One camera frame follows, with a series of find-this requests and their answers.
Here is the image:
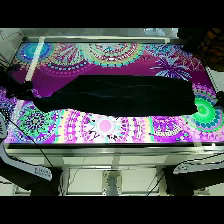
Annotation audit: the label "black pants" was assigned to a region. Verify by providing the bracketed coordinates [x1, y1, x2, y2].
[32, 73, 200, 118]

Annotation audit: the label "black garment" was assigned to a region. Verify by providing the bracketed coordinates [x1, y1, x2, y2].
[177, 27, 211, 54]

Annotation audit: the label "orange checked garment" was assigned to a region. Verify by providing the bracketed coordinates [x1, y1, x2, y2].
[195, 27, 224, 73]

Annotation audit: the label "silver frame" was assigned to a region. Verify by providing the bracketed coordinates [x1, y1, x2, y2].
[0, 33, 224, 197]

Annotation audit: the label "black cable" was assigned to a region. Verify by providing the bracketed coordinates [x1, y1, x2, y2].
[146, 168, 168, 197]
[1, 114, 58, 169]

